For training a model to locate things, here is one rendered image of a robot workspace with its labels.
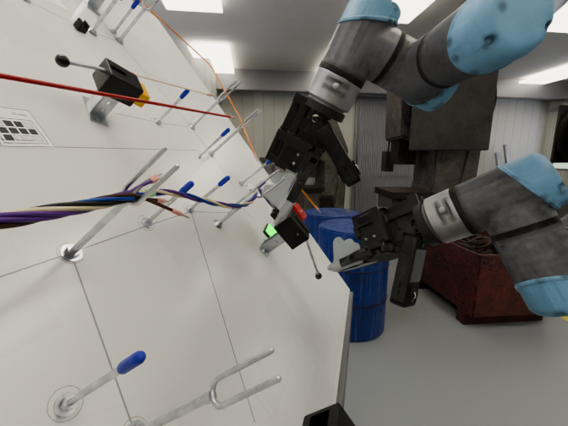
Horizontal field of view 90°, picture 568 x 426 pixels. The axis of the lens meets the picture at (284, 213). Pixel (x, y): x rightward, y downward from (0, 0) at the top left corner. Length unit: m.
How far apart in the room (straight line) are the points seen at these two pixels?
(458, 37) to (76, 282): 0.43
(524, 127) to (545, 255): 8.73
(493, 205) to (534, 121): 8.90
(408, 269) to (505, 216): 0.14
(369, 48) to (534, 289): 0.37
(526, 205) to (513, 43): 0.19
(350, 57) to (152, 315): 0.41
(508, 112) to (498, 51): 8.50
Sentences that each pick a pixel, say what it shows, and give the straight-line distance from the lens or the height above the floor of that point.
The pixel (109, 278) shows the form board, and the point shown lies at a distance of 0.32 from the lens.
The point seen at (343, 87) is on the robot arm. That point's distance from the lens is 0.46.
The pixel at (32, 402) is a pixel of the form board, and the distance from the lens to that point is 0.27.
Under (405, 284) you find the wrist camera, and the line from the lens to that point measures 0.49.
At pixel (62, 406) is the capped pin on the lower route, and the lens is 0.27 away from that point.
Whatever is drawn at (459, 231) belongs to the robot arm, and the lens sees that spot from 0.47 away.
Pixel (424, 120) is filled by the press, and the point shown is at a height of 1.70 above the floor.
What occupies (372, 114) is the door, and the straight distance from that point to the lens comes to 6.95.
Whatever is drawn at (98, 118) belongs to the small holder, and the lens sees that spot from 0.47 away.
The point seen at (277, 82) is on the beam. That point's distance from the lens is 6.07.
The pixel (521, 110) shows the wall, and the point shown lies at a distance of 9.10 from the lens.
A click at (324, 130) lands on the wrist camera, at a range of 0.47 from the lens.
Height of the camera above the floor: 1.25
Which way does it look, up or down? 10 degrees down
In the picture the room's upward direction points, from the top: straight up
